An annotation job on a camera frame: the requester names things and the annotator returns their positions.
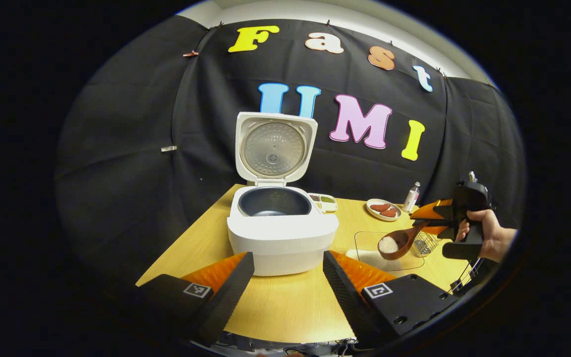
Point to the white cloth clip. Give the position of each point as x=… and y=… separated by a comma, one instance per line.
x=168, y=148

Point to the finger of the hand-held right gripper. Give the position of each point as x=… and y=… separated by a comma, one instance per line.
x=439, y=230
x=429, y=210

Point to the white round plate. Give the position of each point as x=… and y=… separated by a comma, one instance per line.
x=372, y=212

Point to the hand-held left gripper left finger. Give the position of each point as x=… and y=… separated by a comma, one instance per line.
x=226, y=297

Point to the white divided grain dish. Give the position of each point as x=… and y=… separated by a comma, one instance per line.
x=326, y=203

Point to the brown wooden spoon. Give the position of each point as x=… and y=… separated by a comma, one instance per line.
x=409, y=237

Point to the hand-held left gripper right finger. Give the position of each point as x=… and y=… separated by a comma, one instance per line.
x=345, y=297

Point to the white rice cooker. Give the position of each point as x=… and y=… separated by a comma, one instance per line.
x=280, y=238

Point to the red sausage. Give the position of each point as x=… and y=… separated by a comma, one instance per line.
x=388, y=212
x=379, y=207

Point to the clear plastic rice container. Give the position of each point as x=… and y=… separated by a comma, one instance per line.
x=365, y=243

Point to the white rice spoonful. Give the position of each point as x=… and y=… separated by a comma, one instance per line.
x=388, y=245

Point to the clear bottle with pink label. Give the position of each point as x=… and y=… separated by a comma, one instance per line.
x=411, y=198

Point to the orange cloth clip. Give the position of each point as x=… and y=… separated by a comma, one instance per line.
x=191, y=53

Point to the black backdrop cloth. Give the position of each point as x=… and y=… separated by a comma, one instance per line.
x=142, y=148

